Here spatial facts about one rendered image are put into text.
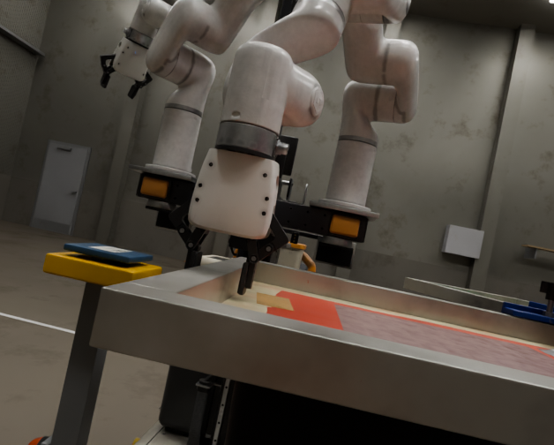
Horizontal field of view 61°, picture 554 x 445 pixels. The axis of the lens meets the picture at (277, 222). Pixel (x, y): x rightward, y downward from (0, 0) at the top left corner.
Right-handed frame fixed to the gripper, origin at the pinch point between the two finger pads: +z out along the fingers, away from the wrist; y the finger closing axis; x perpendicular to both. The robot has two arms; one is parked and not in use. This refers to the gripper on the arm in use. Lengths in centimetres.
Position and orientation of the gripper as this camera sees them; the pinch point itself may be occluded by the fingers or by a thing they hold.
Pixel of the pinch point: (219, 274)
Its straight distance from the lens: 58.9
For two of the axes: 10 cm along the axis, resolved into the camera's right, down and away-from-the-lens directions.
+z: -2.1, 9.8, -0.3
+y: -9.8, -2.0, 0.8
